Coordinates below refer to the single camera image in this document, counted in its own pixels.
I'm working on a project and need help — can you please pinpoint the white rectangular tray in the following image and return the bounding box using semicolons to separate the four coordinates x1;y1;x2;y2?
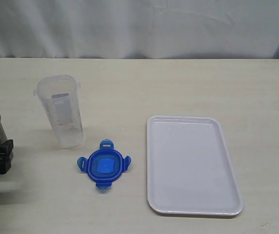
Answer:
147;116;244;217

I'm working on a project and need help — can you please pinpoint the tall clear plastic container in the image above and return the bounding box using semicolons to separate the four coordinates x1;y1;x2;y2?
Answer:
34;75;83;149

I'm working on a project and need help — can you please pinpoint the blue snap-lock lid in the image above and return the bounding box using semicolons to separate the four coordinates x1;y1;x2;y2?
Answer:
77;139;132;189

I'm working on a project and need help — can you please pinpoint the white backdrop curtain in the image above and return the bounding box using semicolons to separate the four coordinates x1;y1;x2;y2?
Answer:
0;0;279;59

